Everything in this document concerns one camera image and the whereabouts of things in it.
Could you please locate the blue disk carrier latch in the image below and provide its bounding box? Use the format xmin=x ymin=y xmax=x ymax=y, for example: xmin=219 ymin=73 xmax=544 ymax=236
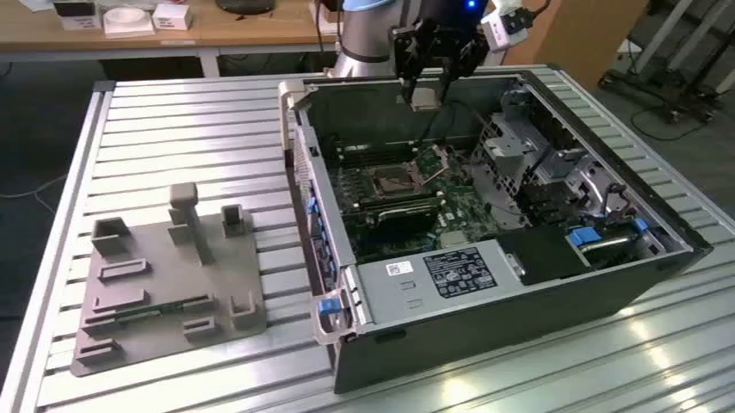
xmin=566 ymin=227 xmax=603 ymax=251

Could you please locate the black wheeled equipment frame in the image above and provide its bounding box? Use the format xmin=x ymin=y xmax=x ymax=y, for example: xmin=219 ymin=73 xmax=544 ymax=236
xmin=596 ymin=0 xmax=735 ymax=126

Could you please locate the white box black top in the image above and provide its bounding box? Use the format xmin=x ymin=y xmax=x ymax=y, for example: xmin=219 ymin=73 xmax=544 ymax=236
xmin=53 ymin=0 xmax=99 ymax=32

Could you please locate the grey metal drive cage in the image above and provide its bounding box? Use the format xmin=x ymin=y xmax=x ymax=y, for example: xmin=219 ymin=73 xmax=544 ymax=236
xmin=468 ymin=88 xmax=582 ymax=229

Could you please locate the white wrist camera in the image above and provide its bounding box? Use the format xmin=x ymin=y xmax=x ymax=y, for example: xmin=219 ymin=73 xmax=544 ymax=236
xmin=480 ymin=0 xmax=531 ymax=53

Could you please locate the green motherboard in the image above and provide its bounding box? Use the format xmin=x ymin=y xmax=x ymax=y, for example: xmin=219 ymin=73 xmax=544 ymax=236
xmin=330 ymin=141 xmax=500 ymax=264

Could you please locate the silver chipset heatsink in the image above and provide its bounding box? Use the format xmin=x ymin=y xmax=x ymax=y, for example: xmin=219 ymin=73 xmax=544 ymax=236
xmin=444 ymin=229 xmax=479 ymax=250

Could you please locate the black graphics card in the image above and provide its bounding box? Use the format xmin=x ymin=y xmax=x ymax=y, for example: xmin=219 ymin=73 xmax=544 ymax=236
xmin=364 ymin=201 xmax=439 ymax=245

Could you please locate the grey parts rack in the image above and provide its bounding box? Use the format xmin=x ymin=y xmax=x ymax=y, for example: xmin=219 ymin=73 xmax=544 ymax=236
xmin=68 ymin=182 xmax=269 ymax=379

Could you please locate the black round object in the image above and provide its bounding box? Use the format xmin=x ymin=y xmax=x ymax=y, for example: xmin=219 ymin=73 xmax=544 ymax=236
xmin=215 ymin=0 xmax=276 ymax=14

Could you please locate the metal socket cover frame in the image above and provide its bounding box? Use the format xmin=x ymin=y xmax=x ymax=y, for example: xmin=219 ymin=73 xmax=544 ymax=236
xmin=408 ymin=145 xmax=455 ymax=188

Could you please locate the white round holder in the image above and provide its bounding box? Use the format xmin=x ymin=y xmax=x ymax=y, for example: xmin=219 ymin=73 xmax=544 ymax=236
xmin=101 ymin=6 xmax=156 ymax=40

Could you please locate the green RAM stick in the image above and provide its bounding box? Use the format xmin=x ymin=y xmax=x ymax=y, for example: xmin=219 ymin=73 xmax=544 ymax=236
xmin=112 ymin=299 xmax=191 ymax=324

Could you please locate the black open PC case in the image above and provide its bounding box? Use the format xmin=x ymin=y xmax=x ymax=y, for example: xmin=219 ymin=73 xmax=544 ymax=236
xmin=277 ymin=64 xmax=715 ymax=395

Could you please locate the coloured wire bundle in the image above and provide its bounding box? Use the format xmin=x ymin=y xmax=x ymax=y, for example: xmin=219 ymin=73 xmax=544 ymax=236
xmin=599 ymin=182 xmax=636 ymax=227

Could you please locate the white labelled box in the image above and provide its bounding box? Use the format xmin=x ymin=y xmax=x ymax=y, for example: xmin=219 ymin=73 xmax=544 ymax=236
xmin=151 ymin=3 xmax=193 ymax=31

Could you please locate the silver power supply unit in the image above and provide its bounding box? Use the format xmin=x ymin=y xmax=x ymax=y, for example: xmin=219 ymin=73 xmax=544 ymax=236
xmin=343 ymin=238 xmax=527 ymax=335

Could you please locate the wooden cabinet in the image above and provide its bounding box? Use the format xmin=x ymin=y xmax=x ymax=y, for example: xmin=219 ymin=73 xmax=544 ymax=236
xmin=502 ymin=0 xmax=650 ymax=94

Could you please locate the wooden desk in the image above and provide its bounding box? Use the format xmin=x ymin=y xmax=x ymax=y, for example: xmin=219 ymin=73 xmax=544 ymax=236
xmin=0 ymin=0 xmax=518 ymax=78

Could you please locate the silver CPU plate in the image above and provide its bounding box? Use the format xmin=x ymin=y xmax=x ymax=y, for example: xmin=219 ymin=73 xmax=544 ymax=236
xmin=410 ymin=88 xmax=444 ymax=114

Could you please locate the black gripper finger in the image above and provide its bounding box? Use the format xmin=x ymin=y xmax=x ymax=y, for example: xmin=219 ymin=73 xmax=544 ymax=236
xmin=391 ymin=19 xmax=442 ymax=111
xmin=440 ymin=40 xmax=491 ymax=106

